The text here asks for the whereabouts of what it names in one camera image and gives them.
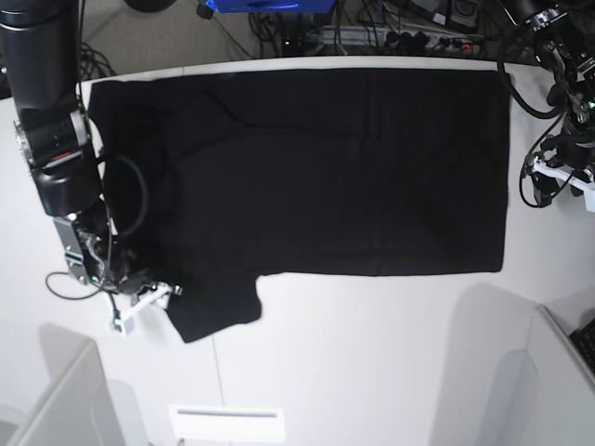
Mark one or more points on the white partition panel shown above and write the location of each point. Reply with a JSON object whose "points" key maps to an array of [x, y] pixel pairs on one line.
{"points": [[543, 394], [76, 407]]}

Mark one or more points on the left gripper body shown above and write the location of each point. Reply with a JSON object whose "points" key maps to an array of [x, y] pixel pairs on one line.
{"points": [[572, 153]]}

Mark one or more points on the white partition panel left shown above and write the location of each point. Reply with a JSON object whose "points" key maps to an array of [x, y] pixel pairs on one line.
{"points": [[76, 407]]}

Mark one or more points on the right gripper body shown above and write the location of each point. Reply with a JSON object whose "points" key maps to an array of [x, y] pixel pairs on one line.
{"points": [[126, 271]]}

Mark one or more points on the white partition panel right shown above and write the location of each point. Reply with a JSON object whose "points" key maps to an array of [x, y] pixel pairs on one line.
{"points": [[543, 394]]}

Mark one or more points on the black keyboard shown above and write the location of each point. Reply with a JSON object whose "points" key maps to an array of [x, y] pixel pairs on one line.
{"points": [[584, 341]]}

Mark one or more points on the black T-shirt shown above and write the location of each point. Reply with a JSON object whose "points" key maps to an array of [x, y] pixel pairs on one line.
{"points": [[340, 172]]}

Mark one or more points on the blue box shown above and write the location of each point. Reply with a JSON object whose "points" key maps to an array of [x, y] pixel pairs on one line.
{"points": [[273, 6]]}

